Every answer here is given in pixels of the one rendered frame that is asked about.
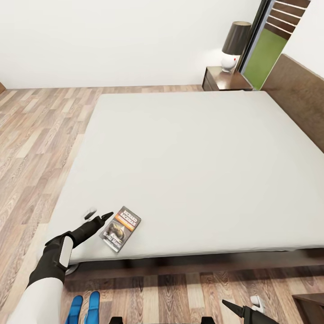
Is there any sandal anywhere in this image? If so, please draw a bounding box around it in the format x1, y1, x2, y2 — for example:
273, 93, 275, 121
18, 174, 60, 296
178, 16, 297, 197
65, 296, 83, 324
84, 291, 100, 324

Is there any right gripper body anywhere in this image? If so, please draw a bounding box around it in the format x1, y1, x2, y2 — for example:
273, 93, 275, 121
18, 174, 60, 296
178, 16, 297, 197
244, 306, 276, 324

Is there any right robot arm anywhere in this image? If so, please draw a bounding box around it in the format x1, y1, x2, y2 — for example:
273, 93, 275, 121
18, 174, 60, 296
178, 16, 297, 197
222, 296, 279, 324

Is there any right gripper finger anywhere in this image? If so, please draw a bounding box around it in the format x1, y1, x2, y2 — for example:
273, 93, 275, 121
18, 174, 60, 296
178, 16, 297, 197
222, 300, 245, 318

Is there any hardback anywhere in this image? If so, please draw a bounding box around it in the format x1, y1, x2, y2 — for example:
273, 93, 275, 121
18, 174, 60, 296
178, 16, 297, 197
99, 206, 141, 252

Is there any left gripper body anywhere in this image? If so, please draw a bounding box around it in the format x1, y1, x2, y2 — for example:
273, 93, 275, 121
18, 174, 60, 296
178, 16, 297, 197
79, 216, 105, 241

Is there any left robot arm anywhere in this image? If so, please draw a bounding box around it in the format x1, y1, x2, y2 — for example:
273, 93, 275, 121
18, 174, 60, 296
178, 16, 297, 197
7, 207, 114, 324

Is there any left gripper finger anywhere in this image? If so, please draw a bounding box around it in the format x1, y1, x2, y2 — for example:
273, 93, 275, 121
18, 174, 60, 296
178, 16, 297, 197
101, 212, 114, 223

